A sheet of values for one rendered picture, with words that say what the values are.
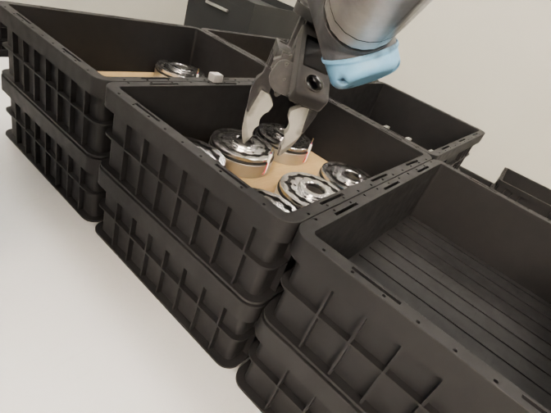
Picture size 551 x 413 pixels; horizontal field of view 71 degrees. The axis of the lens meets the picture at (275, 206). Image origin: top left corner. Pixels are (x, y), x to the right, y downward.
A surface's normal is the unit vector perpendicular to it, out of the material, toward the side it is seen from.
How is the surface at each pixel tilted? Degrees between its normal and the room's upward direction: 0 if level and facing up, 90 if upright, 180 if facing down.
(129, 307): 0
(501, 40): 90
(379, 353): 90
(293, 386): 90
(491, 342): 0
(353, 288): 90
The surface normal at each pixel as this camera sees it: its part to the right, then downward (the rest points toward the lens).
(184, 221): -0.62, 0.25
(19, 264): 0.31, -0.80
